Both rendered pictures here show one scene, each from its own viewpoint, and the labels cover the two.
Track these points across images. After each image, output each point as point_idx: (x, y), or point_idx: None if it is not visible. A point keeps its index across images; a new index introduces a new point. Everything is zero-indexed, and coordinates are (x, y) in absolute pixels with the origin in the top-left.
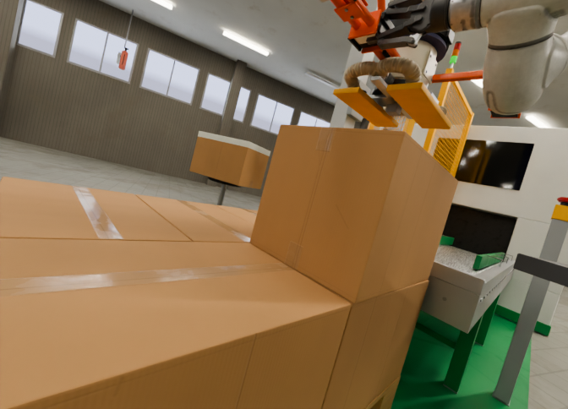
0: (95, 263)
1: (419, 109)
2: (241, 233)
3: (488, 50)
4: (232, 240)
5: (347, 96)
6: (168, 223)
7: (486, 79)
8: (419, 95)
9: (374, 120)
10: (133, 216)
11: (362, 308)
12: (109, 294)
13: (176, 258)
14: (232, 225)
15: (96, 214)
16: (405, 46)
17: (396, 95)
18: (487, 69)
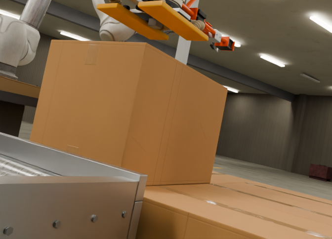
0: (225, 176)
1: (138, 28)
2: (228, 189)
3: (134, 31)
4: (219, 183)
5: (194, 39)
6: (264, 191)
7: (127, 38)
8: (146, 36)
9: (166, 16)
10: (280, 193)
11: None
12: None
13: (215, 177)
14: (252, 196)
15: (285, 192)
16: (169, 31)
17: (160, 37)
18: (130, 36)
